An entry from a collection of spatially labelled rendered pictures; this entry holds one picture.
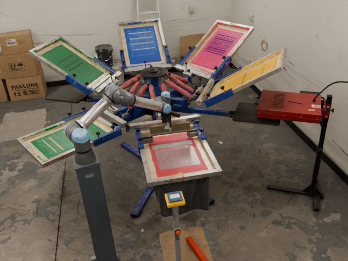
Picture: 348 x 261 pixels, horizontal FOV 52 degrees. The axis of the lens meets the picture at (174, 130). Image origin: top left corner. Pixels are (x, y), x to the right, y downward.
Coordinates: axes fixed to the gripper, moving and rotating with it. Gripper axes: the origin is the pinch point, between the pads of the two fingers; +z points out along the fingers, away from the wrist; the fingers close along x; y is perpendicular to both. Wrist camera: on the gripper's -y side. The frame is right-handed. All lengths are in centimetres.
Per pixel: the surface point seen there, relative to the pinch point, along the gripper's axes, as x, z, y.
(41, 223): -30, 110, 137
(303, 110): 3, -2, -125
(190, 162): 35.5, 13.4, -9.4
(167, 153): 17.7, 13.4, 6.4
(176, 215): 77, 29, 12
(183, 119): -24.1, 5.3, -17.4
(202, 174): 58, 11, -14
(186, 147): 13.4, 13.3, -11.5
